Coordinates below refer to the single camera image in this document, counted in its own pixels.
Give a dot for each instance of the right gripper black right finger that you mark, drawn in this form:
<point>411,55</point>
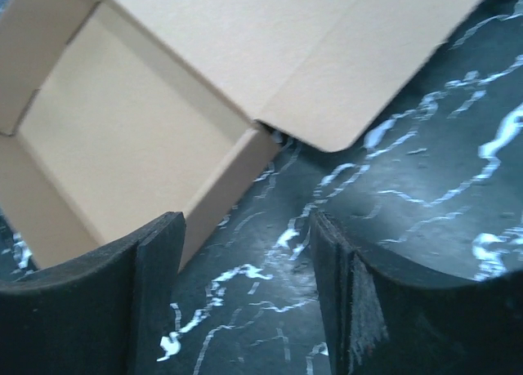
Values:
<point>385,314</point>

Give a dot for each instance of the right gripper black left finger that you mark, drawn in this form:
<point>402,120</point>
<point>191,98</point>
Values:
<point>104,312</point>

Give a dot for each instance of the large cardboard box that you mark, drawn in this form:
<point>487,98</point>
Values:
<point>114,112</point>

